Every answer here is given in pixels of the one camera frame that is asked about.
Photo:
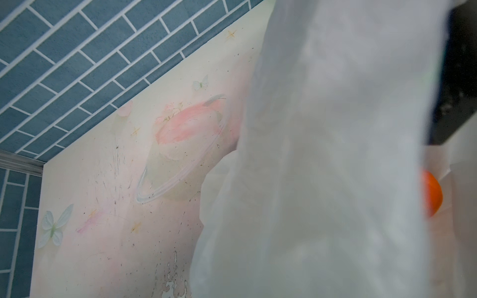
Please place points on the orange toy fruit in bag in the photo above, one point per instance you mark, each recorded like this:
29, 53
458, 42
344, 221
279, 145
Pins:
432, 192

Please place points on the white plastic bag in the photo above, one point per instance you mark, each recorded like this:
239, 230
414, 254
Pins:
323, 196

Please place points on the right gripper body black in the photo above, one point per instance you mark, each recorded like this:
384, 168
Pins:
457, 97

